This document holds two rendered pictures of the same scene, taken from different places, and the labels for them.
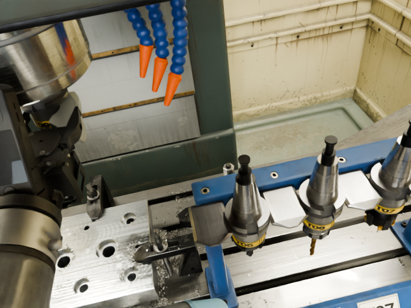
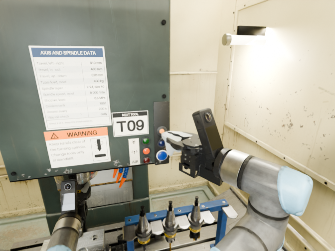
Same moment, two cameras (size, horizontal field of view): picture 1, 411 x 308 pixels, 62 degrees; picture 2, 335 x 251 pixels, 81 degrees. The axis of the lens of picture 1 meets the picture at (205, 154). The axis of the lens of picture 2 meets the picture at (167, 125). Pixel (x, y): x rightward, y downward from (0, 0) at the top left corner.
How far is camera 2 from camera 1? 0.40 m
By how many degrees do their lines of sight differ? 25
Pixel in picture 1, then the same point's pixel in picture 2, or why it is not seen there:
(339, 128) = (201, 199)
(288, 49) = (177, 162)
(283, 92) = (175, 181)
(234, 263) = not seen: outside the picture
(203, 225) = (127, 233)
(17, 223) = (71, 221)
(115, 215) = (88, 235)
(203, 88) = (136, 178)
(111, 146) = (89, 202)
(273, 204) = (153, 226)
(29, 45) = not seen: hidden behind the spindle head
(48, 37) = not seen: hidden behind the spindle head
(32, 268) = (75, 234)
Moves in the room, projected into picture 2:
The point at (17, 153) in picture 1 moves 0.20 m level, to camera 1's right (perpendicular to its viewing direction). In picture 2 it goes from (74, 199) to (135, 192)
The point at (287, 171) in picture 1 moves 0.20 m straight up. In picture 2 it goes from (160, 213) to (159, 173)
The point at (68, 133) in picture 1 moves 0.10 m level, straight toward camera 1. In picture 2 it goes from (86, 194) to (95, 211)
